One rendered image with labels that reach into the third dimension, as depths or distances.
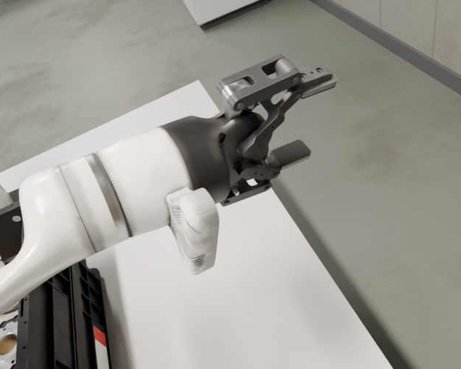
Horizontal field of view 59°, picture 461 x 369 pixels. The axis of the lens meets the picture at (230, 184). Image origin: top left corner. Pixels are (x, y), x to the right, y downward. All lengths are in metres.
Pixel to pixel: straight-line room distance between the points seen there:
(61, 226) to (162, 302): 0.50
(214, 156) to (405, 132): 1.68
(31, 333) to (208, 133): 0.35
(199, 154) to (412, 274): 1.27
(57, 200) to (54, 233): 0.02
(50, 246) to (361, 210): 1.45
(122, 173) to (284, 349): 0.45
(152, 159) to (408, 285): 1.27
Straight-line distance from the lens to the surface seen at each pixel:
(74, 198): 0.29
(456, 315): 1.47
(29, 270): 0.29
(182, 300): 0.75
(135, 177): 0.29
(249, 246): 0.76
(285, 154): 0.41
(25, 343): 0.55
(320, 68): 0.35
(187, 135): 0.31
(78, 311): 0.70
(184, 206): 0.26
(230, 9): 3.11
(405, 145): 1.89
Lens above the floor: 1.32
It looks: 45 degrees down
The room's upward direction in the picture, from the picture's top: 22 degrees counter-clockwise
